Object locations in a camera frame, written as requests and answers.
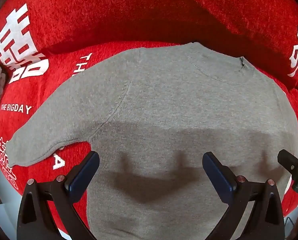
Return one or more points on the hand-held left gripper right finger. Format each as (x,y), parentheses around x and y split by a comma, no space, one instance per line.
(219,177)

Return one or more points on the grey knit sweater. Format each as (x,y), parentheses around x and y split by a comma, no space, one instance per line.
(169,105)

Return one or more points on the red printed pillow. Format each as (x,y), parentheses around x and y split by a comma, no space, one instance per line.
(139,10)

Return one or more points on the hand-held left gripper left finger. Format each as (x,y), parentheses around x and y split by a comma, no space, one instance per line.
(83,175)

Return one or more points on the red printed blanket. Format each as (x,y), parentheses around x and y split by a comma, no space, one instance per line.
(26,92)

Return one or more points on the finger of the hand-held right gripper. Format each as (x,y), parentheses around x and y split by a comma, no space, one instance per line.
(289,161)

